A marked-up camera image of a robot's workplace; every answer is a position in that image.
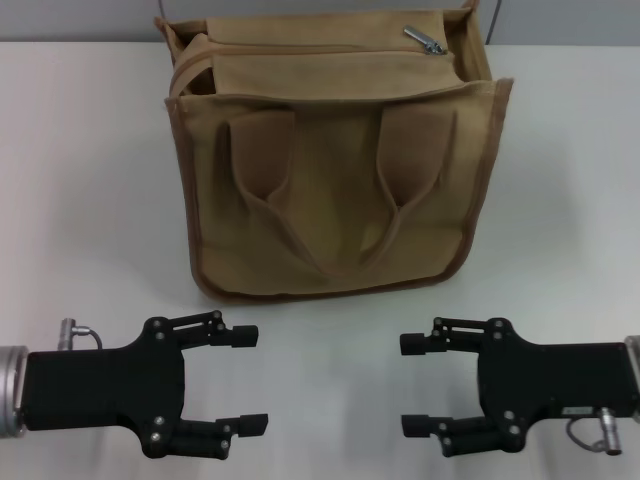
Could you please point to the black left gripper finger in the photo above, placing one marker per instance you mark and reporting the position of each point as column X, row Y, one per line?
column 250, row 425
column 245, row 336

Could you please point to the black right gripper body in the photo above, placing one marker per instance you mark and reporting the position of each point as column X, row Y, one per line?
column 550, row 380

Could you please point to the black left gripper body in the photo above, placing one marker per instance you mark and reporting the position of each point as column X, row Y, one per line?
column 100, row 385

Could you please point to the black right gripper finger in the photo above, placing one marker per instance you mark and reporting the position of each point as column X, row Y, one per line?
column 415, row 425
column 415, row 345

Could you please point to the khaki canvas food bag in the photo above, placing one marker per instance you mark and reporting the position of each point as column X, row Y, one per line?
column 325, row 175

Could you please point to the silver metal zipper pull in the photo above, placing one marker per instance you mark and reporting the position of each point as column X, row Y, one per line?
column 420, row 35

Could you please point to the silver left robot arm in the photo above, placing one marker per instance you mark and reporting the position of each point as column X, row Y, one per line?
column 10, row 390

